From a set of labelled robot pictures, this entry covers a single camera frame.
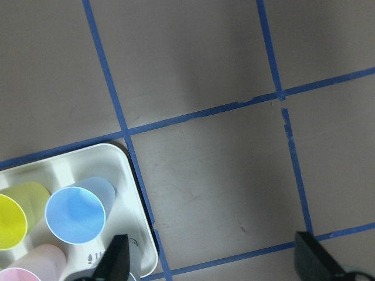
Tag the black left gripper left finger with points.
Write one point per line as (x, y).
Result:
(115, 264)

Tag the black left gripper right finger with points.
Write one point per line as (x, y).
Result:
(313, 262)

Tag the light blue plastic cup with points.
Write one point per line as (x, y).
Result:
(78, 213)

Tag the pink plastic cup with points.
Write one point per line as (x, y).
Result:
(45, 262)

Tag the yellow plastic cup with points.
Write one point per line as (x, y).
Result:
(22, 207)

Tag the cream plastic tray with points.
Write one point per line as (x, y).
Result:
(127, 215)

